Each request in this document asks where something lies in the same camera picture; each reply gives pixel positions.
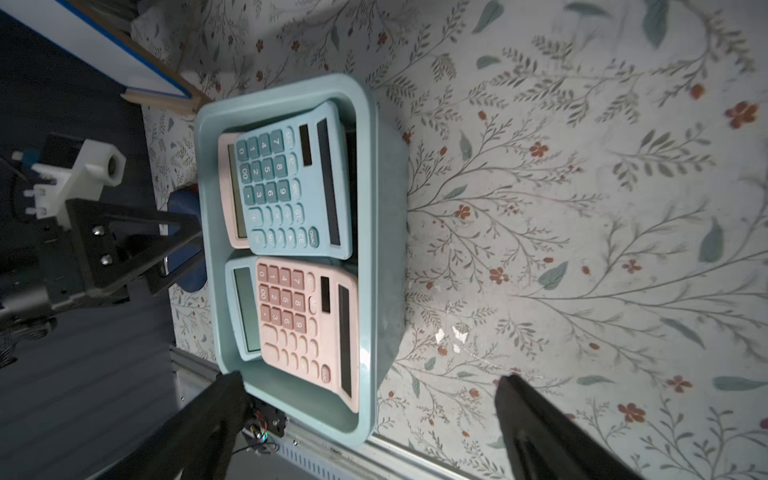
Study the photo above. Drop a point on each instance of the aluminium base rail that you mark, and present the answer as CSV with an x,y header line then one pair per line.
x,y
304,451

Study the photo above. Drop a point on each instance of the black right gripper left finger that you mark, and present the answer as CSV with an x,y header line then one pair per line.
x,y
196,443

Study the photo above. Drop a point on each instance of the mint green storage box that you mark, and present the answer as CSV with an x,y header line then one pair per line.
x,y
377,163

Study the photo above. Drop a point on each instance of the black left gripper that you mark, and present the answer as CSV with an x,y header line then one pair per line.
x,y
107,247

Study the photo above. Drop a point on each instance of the pink calculator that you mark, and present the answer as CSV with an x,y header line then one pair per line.
x,y
308,318
232,210

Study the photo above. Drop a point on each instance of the wooden easel stand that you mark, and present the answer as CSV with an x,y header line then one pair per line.
x,y
147,80

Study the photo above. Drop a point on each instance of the teal calculator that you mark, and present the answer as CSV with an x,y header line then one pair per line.
x,y
241,292

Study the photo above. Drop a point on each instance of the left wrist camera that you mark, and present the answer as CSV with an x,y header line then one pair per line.
x,y
65,168

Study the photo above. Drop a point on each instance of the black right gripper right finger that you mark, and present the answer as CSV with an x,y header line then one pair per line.
x,y
542,443

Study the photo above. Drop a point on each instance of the blue framed whiteboard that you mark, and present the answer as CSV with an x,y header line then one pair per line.
x,y
62,27

